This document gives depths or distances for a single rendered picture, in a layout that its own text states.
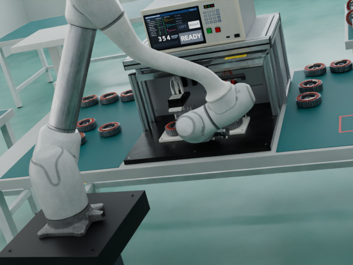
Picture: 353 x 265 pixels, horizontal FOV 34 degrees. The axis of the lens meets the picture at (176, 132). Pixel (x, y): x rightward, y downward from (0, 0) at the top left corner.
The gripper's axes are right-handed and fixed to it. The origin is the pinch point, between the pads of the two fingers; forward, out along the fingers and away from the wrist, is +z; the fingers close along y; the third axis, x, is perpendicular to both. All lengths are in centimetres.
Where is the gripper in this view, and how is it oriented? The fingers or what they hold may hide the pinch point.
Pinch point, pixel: (217, 134)
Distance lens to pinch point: 236.4
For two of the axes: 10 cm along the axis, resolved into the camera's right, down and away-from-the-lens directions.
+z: 3.3, 0.8, 9.4
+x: -0.7, -9.9, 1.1
